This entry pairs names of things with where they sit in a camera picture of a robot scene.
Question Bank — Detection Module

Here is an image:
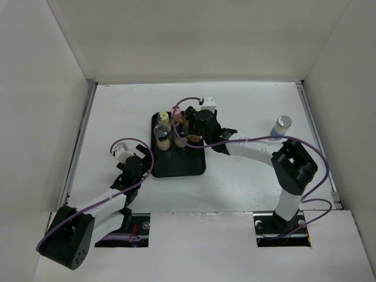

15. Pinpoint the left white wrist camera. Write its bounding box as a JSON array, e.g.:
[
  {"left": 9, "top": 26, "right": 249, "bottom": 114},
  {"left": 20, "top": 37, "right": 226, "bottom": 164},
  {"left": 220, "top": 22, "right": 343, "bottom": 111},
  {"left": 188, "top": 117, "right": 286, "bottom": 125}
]
[{"left": 113, "top": 142, "right": 132, "bottom": 163}]

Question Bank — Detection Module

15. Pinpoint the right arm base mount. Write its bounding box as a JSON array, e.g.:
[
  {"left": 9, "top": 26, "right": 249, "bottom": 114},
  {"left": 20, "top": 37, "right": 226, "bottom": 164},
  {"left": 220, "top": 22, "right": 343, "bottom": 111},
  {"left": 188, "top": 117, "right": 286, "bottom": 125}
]
[{"left": 253, "top": 211, "right": 311, "bottom": 247}]

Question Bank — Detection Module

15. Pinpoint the black rectangular plastic tray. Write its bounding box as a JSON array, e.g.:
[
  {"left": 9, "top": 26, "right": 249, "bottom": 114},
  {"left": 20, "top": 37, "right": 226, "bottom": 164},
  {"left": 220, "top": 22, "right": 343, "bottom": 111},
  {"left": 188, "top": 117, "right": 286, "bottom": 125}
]
[{"left": 150, "top": 112, "right": 206, "bottom": 178}]

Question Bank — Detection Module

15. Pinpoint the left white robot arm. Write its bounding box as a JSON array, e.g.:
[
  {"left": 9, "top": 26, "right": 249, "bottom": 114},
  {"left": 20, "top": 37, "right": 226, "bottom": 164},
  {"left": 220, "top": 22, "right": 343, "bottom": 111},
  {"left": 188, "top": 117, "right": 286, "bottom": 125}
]
[{"left": 36, "top": 141, "right": 155, "bottom": 270}]

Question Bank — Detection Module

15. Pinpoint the silver cap blue label bottle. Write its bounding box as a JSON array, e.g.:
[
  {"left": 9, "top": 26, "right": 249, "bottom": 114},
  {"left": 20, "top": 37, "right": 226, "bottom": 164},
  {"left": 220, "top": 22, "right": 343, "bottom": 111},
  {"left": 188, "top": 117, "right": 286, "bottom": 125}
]
[{"left": 270, "top": 115, "right": 293, "bottom": 138}]

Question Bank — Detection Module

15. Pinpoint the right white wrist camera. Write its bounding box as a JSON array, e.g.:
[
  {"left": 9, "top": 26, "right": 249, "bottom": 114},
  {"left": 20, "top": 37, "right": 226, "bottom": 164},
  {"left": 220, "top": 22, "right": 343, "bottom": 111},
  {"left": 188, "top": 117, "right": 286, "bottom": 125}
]
[{"left": 199, "top": 96, "right": 216, "bottom": 113}]

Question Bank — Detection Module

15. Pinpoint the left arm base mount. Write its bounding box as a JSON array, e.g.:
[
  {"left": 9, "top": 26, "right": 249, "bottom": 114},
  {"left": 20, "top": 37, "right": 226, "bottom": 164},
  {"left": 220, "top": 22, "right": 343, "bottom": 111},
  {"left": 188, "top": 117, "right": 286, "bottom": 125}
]
[{"left": 94, "top": 207, "right": 151, "bottom": 248}]

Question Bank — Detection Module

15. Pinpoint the yellow cap spice bottle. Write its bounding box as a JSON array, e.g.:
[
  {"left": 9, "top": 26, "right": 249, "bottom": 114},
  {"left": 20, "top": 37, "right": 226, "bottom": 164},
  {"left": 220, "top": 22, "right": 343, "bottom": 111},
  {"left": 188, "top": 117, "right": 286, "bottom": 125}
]
[{"left": 157, "top": 112, "right": 172, "bottom": 133}]

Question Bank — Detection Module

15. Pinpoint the small black cap spice bottle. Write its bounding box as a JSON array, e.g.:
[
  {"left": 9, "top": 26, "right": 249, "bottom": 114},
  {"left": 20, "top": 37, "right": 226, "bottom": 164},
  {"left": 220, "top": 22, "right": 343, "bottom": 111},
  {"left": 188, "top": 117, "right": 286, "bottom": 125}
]
[{"left": 183, "top": 106, "right": 194, "bottom": 120}]

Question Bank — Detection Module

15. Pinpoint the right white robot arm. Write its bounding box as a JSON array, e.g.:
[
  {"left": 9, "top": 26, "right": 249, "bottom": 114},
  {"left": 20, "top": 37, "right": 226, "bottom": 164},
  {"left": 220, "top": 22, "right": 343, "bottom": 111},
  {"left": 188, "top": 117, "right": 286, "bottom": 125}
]
[{"left": 184, "top": 107, "right": 318, "bottom": 233}]

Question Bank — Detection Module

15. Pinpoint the black cap grinder bottle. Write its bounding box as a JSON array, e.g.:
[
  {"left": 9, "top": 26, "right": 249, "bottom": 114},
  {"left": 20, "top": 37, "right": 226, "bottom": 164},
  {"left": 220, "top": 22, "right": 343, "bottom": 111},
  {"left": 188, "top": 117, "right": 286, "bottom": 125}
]
[{"left": 174, "top": 123, "right": 188, "bottom": 148}]

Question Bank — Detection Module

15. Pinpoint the red label spice jar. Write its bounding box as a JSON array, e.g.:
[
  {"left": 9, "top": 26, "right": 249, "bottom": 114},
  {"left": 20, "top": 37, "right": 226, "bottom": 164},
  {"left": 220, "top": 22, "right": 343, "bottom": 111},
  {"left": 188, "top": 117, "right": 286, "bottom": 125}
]
[{"left": 189, "top": 135, "right": 202, "bottom": 143}]

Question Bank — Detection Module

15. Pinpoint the pink cap spice bottle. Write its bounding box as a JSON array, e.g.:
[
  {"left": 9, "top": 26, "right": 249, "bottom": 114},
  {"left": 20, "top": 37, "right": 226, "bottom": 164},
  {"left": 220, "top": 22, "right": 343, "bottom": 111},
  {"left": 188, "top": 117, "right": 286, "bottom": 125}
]
[{"left": 170, "top": 106, "right": 184, "bottom": 126}]

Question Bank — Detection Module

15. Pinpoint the grey cap pepper grinder bottle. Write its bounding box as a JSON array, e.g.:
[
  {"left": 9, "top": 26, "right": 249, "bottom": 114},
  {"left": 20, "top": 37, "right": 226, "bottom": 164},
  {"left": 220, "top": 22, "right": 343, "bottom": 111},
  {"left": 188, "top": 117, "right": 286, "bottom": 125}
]
[{"left": 153, "top": 124, "right": 170, "bottom": 152}]

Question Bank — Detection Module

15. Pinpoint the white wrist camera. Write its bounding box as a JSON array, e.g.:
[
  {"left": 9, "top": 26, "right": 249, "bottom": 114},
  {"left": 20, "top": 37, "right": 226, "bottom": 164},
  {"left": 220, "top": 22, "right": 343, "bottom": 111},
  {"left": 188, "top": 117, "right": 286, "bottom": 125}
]
[
  {"left": 113, "top": 142, "right": 132, "bottom": 163},
  {"left": 199, "top": 96, "right": 216, "bottom": 113}
]

